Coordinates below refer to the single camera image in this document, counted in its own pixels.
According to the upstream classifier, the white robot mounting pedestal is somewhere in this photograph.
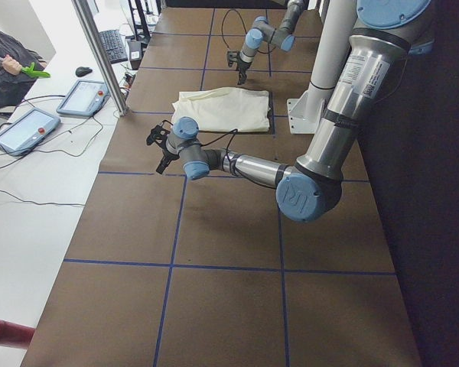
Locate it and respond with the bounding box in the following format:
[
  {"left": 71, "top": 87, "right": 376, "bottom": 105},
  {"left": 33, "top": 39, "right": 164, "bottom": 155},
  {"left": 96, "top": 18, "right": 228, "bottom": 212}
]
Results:
[{"left": 287, "top": 0, "right": 357, "bottom": 135}]

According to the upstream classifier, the seated person in black jacket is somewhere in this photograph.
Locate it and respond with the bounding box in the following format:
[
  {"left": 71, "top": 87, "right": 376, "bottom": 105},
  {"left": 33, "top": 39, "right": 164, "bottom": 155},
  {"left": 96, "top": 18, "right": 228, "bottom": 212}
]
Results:
[{"left": 0, "top": 31, "right": 47, "bottom": 109}]

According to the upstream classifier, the green plastic tool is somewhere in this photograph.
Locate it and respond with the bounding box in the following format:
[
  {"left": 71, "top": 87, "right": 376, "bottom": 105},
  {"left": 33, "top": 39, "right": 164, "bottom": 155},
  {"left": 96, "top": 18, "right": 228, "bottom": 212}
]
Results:
[{"left": 21, "top": 63, "right": 50, "bottom": 78}]

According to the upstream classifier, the aluminium frame post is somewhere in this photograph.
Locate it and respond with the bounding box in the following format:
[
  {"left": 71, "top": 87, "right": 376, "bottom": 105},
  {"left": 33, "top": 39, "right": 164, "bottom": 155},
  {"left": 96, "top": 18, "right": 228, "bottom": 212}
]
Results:
[{"left": 72, "top": 0, "right": 129, "bottom": 116}]

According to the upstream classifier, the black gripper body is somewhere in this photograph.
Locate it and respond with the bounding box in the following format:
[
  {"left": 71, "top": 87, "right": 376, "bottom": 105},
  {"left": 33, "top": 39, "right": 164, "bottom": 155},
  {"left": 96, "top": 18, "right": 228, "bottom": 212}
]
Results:
[
  {"left": 163, "top": 143, "right": 180, "bottom": 161},
  {"left": 236, "top": 60, "right": 252, "bottom": 73}
]

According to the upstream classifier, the teach pendant tablet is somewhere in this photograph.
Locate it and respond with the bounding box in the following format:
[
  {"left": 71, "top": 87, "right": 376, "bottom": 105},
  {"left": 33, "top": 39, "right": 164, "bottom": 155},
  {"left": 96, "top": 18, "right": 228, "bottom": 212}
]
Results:
[
  {"left": 0, "top": 108, "right": 60, "bottom": 156},
  {"left": 56, "top": 80, "right": 110, "bottom": 118}
]

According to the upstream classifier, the small black box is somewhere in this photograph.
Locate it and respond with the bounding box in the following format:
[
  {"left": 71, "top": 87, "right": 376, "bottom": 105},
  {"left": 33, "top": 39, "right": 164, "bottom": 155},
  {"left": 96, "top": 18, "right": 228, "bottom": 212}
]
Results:
[{"left": 127, "top": 40, "right": 143, "bottom": 70}]

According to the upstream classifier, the white long-sleeve printed shirt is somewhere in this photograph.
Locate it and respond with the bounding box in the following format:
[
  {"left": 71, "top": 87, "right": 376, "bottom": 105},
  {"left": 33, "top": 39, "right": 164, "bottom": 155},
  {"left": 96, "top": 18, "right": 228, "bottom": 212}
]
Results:
[{"left": 171, "top": 87, "right": 270, "bottom": 132}]

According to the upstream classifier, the near teach pendant tablet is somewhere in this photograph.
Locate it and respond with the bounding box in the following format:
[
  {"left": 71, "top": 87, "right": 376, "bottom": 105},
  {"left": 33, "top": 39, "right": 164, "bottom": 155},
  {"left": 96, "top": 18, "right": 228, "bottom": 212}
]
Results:
[{"left": 0, "top": 108, "right": 60, "bottom": 156}]

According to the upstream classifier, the black keyboard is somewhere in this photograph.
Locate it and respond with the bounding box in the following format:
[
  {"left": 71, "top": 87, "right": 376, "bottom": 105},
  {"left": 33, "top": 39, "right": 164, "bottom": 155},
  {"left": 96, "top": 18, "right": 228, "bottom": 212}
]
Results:
[{"left": 99, "top": 30, "right": 128, "bottom": 64}]

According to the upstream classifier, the far teach pendant tablet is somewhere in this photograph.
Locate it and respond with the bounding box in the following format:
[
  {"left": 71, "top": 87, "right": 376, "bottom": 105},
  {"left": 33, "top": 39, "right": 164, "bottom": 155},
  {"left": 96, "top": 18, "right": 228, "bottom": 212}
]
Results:
[{"left": 56, "top": 80, "right": 110, "bottom": 118}]

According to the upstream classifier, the black computer mouse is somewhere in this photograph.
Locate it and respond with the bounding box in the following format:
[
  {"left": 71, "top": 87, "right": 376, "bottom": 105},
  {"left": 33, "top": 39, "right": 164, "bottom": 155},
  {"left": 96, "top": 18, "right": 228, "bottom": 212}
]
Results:
[{"left": 75, "top": 67, "right": 93, "bottom": 77}]

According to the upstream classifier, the black pendant cable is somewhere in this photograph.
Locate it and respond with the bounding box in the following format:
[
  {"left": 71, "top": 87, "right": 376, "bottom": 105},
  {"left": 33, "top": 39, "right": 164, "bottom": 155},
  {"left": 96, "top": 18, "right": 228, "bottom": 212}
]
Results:
[{"left": 0, "top": 91, "right": 119, "bottom": 209}]

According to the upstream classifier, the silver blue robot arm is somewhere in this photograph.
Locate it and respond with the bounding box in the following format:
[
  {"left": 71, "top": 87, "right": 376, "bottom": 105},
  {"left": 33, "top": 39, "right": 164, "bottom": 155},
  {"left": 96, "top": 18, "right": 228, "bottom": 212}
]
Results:
[
  {"left": 226, "top": 0, "right": 307, "bottom": 85},
  {"left": 146, "top": 1, "right": 435, "bottom": 222}
]

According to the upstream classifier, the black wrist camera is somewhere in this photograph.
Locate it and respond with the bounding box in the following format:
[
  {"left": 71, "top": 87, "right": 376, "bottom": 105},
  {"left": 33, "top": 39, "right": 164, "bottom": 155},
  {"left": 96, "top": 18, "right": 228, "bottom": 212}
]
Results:
[
  {"left": 146, "top": 119, "right": 172, "bottom": 148},
  {"left": 226, "top": 51, "right": 239, "bottom": 67}
]

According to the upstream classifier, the red cylinder tube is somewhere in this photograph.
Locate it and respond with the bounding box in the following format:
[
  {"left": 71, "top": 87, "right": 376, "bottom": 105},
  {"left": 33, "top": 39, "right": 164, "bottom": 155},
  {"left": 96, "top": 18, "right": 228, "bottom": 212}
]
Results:
[{"left": 0, "top": 320, "right": 35, "bottom": 349}]

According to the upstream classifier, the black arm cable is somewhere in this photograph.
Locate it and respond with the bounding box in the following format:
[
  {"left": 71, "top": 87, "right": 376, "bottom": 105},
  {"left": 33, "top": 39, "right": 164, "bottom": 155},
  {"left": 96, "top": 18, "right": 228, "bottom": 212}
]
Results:
[
  {"left": 220, "top": 8, "right": 253, "bottom": 53},
  {"left": 198, "top": 128, "right": 239, "bottom": 154}
]

